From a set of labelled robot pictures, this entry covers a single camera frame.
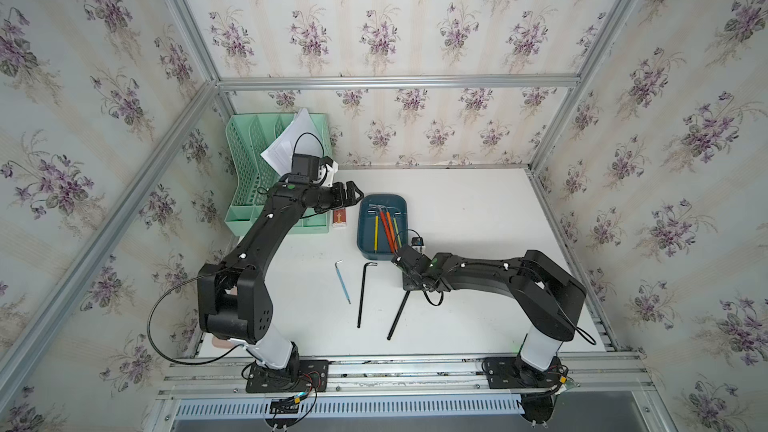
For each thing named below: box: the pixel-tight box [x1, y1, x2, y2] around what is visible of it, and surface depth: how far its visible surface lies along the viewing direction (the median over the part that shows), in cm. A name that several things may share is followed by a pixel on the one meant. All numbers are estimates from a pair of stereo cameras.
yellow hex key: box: [374, 215, 379, 251], surface depth 101 cm
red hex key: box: [378, 208, 395, 253], surface depth 103 cm
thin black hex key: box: [356, 262, 378, 329], surface depth 90 cm
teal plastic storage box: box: [356, 194, 409, 260], surface depth 103 cm
